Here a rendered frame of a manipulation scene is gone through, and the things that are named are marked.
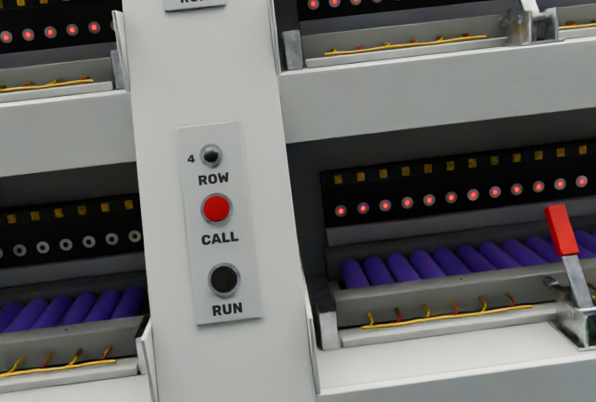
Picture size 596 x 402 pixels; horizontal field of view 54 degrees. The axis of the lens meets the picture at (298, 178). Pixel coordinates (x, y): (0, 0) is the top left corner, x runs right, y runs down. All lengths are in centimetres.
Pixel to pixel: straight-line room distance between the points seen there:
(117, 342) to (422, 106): 27
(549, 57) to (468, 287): 17
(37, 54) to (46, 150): 21
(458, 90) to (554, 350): 18
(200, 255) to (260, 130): 9
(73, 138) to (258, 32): 14
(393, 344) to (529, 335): 9
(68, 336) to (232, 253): 15
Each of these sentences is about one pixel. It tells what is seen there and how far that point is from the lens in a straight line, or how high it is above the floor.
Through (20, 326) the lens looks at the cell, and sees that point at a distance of 51.
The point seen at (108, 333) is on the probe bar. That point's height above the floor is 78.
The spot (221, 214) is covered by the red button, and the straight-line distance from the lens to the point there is 36.
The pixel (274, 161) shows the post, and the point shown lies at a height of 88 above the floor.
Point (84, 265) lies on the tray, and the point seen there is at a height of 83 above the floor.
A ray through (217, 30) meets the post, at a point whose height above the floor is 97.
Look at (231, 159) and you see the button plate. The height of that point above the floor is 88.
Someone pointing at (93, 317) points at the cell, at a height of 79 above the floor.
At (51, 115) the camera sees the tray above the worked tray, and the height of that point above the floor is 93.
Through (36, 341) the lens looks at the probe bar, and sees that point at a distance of 46.
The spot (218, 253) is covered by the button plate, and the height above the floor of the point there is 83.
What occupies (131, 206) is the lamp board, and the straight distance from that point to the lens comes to 53.
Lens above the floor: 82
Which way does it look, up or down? 7 degrees up
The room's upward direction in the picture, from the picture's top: 7 degrees counter-clockwise
